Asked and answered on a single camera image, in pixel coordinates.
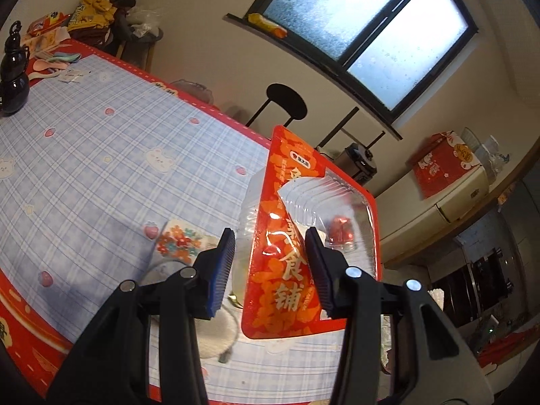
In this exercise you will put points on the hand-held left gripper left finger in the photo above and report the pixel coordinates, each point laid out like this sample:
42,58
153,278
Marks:
221,274

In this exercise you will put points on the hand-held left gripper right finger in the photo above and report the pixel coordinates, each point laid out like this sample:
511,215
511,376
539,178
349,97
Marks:
318,270

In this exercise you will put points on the red plastic food tray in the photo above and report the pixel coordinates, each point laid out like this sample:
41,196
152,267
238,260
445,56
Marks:
278,202

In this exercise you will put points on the floral paper card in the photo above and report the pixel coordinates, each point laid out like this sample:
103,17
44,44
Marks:
181,240

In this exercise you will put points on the brown pressure cooker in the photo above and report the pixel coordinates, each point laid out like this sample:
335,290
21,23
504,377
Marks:
358,164

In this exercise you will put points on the black metal rack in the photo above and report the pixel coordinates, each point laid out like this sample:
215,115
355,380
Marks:
337,130

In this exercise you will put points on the cream refrigerator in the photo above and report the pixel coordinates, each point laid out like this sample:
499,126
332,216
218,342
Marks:
455,215

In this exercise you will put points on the black built-in oven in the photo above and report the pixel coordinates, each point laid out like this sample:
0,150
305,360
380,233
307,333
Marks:
476,287

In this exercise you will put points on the red printed cloth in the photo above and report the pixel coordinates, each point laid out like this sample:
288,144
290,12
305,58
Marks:
443,164

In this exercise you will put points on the black round chair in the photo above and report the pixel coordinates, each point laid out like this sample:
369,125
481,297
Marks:
287,99

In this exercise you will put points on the clear glass bowl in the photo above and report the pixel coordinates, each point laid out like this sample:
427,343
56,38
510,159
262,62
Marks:
192,88

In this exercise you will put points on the pale green bowl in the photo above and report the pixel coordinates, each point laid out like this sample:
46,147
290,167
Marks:
471,139

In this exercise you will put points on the clear glass jars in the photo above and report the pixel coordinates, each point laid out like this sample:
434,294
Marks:
495,154

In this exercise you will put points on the grey round stool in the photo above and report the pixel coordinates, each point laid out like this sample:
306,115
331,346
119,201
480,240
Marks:
141,48

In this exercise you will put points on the black framed window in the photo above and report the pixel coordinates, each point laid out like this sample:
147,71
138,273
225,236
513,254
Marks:
379,29

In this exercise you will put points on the yellow snack packet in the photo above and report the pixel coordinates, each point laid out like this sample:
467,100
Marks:
268,25

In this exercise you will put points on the crumpled clear plastic bag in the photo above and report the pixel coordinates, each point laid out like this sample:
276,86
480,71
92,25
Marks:
145,19

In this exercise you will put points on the pink plastic spoons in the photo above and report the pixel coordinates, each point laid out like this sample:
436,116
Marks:
50,65

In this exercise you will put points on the dark brown bag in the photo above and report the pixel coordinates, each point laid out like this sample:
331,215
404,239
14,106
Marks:
120,17

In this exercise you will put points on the black gourd bottle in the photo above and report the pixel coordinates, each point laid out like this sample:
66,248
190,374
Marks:
14,76

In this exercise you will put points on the yellow snack bag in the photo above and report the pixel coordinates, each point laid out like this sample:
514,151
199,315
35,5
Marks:
90,12

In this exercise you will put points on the orange snack box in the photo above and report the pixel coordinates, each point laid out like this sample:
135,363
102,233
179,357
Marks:
48,23

